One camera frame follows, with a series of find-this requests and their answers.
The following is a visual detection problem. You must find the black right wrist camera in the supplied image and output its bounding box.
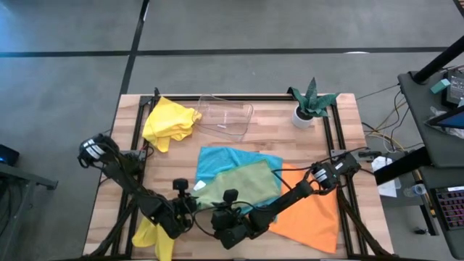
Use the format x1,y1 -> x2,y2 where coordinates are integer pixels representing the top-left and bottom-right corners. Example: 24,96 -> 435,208
222,188 -> 240,210

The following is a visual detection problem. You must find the orange microfiber towel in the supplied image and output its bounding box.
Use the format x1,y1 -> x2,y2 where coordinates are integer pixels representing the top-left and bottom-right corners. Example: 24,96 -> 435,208
268,162 -> 341,255

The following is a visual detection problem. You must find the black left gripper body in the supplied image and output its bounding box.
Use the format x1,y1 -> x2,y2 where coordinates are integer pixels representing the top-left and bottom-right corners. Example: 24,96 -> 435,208
153,196 -> 200,241

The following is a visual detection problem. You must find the artificial green plant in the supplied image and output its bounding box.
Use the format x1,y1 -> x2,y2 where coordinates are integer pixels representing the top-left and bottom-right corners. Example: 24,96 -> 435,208
286,76 -> 341,118

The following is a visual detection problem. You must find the green microfiber towel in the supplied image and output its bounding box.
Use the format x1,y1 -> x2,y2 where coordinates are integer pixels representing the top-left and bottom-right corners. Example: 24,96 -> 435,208
195,159 -> 282,215

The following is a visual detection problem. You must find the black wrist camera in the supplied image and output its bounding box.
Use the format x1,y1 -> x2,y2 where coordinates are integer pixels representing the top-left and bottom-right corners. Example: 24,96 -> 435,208
222,188 -> 240,210
172,178 -> 190,199

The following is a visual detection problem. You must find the clear plastic bin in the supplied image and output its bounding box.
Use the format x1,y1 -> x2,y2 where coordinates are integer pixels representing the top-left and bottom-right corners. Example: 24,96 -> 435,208
195,94 -> 254,142

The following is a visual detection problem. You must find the small teal box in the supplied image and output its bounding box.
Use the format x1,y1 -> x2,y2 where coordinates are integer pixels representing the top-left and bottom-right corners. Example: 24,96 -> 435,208
429,78 -> 452,95

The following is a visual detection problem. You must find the black support beam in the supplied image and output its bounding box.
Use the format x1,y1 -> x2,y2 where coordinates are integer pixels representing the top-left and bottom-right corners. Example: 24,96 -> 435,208
373,146 -> 433,186

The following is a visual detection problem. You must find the yellow microfiber towel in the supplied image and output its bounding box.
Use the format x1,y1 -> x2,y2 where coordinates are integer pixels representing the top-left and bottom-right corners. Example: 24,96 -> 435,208
130,215 -> 175,261
141,95 -> 203,154

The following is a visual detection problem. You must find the clear water bottle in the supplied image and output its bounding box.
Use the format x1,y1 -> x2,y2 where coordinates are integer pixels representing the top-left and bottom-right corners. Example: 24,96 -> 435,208
402,183 -> 428,198

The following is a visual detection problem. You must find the keyboard with coloured keys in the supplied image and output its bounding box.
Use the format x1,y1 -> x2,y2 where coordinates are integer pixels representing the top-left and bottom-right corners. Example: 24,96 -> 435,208
431,186 -> 464,231

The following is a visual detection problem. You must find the blue microfiber towel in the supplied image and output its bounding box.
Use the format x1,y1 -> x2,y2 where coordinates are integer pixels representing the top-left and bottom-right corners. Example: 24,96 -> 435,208
195,146 -> 285,223

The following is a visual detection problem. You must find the black device with blue light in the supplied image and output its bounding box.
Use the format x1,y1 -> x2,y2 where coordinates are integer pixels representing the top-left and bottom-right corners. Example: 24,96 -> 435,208
0,144 -> 20,167

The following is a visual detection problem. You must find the white plant pot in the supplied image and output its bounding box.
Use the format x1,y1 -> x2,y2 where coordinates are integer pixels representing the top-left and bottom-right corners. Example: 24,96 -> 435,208
290,104 -> 315,130

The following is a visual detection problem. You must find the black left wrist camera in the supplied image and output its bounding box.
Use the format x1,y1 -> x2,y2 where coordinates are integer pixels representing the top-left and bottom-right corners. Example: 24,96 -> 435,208
172,178 -> 190,199

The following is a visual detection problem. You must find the black electronic device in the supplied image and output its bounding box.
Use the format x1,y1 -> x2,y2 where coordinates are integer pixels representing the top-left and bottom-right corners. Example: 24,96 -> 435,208
444,67 -> 464,108

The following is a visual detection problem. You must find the black metal pole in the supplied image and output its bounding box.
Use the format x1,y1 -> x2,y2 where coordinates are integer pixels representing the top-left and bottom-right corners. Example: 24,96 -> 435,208
413,35 -> 464,85

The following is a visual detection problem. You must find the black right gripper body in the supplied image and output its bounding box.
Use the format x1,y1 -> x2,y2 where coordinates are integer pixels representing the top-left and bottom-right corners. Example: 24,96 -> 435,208
210,207 -> 255,251

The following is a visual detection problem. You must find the black side desk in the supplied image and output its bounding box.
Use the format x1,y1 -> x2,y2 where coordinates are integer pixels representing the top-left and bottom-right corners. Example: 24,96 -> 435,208
397,65 -> 464,260

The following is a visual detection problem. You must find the dark tablet screen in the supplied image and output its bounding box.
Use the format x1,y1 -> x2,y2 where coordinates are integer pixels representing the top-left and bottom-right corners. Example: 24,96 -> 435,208
424,104 -> 464,131

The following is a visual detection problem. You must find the white paper sheet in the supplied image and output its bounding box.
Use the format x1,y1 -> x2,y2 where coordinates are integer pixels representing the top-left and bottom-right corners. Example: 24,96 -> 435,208
370,155 -> 402,198

